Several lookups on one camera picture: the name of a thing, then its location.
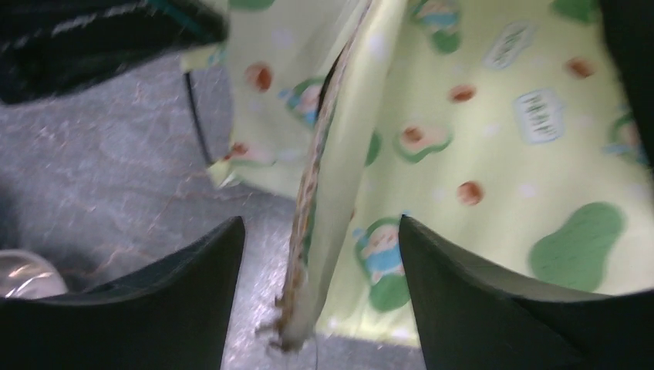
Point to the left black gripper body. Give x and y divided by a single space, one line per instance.
55 48

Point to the steel bowl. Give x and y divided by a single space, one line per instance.
29 276

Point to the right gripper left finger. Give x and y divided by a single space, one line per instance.
171 314

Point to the green avocado print mat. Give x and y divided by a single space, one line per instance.
520 131

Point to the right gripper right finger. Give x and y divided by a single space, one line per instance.
471 313

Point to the green avocado pet tent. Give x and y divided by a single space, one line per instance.
277 57

